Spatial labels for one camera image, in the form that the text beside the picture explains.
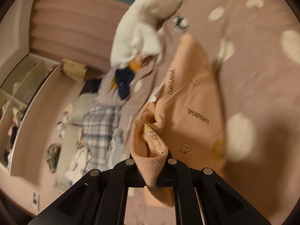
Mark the peach cartoon print baby garment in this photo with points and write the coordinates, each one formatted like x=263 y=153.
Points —
x=183 y=118

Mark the mauve polka dot blanket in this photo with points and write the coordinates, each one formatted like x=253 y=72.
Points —
x=253 y=53

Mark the green patterned item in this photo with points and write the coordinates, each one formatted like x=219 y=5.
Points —
x=52 y=156

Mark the white wall socket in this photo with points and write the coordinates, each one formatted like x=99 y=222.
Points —
x=36 y=201

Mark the grey striped garment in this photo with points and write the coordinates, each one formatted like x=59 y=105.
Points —
x=116 y=146

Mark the mauve pillow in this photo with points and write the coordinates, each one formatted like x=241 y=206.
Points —
x=108 y=96

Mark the fringed lamp shade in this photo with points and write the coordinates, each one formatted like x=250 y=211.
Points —
x=75 y=70

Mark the white fluffy fleece garment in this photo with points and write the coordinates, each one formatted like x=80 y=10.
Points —
x=137 y=32

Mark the white printed shirt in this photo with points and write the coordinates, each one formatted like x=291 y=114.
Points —
x=78 y=165

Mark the dark cushion near headboard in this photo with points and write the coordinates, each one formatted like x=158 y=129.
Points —
x=91 y=86

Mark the white wall shelf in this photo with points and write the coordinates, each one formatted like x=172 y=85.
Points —
x=23 y=94

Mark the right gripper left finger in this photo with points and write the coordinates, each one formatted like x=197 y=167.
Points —
x=96 y=198

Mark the navy blue garment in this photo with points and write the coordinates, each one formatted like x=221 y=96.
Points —
x=123 y=79

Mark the mustard orange garment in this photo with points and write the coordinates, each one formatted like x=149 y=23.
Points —
x=134 y=66

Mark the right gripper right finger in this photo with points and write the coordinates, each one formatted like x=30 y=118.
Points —
x=204 y=197

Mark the beige headboard cushion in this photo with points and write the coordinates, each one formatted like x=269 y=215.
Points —
x=81 y=107

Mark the plush toys on headboard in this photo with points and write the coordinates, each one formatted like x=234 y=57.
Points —
x=62 y=125

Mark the pink curtain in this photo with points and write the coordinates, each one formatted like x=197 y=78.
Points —
x=80 y=30

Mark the grey plaid pillow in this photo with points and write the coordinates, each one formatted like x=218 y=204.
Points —
x=99 y=125

